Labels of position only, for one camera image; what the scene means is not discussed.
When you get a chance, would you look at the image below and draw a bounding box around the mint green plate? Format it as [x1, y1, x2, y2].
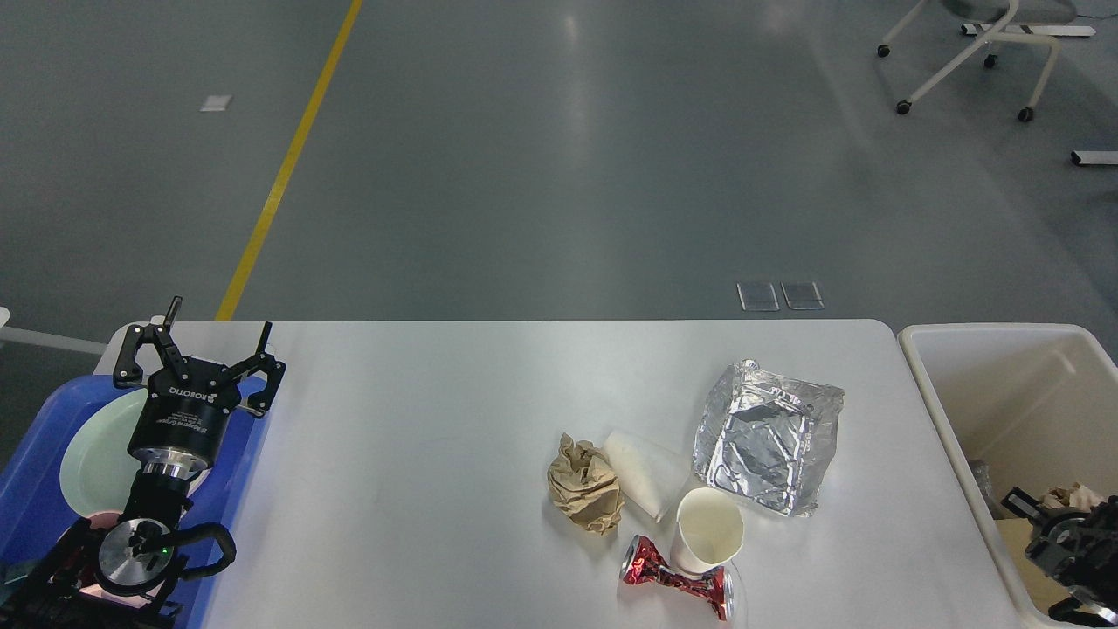
[59, 391, 150, 518]

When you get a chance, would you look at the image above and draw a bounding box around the beige plastic bin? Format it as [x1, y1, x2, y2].
[898, 323, 1117, 628]

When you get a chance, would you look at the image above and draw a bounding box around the brown paper bag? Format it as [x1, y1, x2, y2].
[994, 518, 1070, 619]

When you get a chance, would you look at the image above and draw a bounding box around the white chair base leg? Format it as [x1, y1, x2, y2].
[1, 306, 107, 356]

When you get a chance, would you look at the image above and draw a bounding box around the silver foil container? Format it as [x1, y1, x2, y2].
[692, 361, 845, 517]

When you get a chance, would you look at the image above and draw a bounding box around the white table leg bar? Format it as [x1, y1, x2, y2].
[1070, 149, 1118, 166]

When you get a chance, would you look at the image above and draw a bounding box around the clear plastic wrap in bin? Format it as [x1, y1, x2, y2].
[967, 459, 1004, 521]

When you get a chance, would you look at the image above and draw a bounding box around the crumpled brown paper ball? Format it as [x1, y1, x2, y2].
[546, 433, 625, 536]

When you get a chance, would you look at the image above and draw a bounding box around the brown paper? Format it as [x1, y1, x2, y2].
[1039, 482, 1108, 513]

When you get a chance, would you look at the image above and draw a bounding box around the white crushed paper cup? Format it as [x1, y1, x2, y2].
[603, 429, 691, 522]

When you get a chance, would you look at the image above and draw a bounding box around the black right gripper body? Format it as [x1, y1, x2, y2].
[1024, 496, 1117, 604]

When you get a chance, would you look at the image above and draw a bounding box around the white rolling chair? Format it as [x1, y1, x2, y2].
[894, 1, 1077, 123]

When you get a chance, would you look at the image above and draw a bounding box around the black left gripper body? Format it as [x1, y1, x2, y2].
[127, 358, 243, 480]

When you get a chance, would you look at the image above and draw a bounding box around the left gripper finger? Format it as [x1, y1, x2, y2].
[218, 321, 287, 418]
[113, 297, 184, 389]

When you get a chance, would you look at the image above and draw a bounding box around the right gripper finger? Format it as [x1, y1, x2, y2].
[1001, 488, 1059, 528]
[1046, 588, 1117, 626]

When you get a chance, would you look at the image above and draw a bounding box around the crushed red can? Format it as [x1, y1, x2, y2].
[618, 534, 735, 622]

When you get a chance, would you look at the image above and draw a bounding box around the pink ribbed mug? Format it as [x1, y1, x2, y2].
[51, 511, 180, 610]

